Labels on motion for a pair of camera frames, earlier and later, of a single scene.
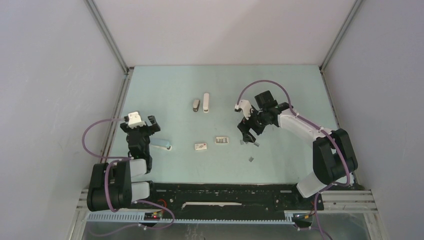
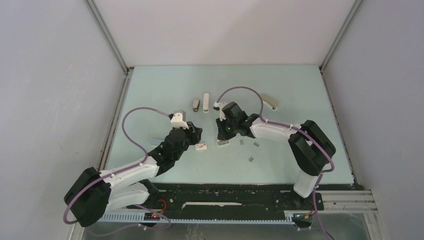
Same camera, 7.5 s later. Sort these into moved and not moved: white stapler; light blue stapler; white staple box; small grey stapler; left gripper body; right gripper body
Moved: right gripper body; left gripper body
Not moved: white staple box; small grey stapler; light blue stapler; white stapler
